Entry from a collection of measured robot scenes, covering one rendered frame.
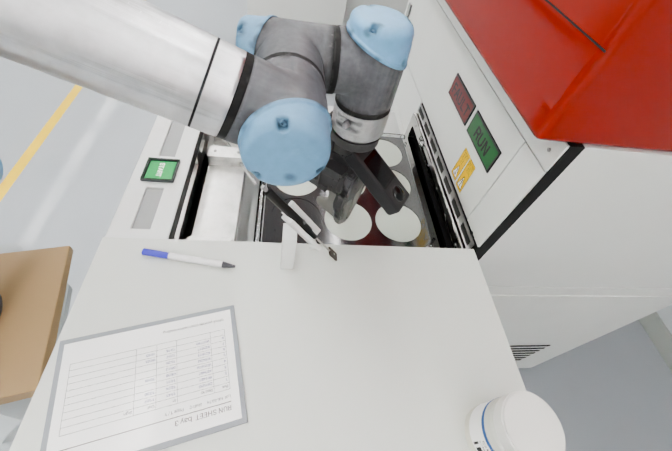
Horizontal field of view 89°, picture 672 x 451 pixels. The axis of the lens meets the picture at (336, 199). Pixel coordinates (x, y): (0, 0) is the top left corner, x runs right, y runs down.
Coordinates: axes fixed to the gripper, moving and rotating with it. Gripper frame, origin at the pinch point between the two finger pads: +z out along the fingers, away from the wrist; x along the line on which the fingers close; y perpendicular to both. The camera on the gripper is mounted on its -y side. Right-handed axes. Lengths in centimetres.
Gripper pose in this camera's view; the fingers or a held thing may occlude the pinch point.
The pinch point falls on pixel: (343, 219)
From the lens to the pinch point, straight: 63.2
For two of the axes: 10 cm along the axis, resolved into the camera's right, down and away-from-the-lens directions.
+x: -5.4, 5.9, -6.1
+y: -8.3, -5.0, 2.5
